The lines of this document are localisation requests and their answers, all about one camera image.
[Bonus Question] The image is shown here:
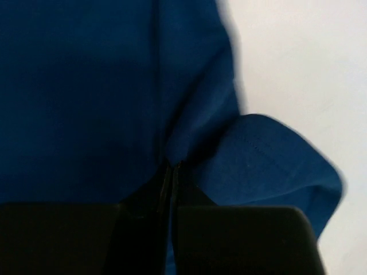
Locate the blue t shirt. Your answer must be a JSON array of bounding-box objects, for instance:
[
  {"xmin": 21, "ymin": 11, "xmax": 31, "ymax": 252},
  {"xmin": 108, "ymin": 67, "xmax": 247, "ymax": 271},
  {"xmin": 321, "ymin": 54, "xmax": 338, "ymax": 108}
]
[{"xmin": 1, "ymin": 1, "xmax": 343, "ymax": 274}]

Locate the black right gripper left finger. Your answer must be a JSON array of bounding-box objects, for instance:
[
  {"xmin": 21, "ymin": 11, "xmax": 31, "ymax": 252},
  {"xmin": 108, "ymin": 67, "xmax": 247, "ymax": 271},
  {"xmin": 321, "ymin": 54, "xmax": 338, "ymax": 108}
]
[{"xmin": 1, "ymin": 164, "xmax": 172, "ymax": 274}]

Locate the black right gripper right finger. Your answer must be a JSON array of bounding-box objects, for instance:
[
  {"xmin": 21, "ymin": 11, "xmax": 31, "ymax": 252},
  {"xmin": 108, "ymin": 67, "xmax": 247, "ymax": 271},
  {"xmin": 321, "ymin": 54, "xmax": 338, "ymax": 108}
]
[{"xmin": 171, "ymin": 166, "xmax": 325, "ymax": 275}]

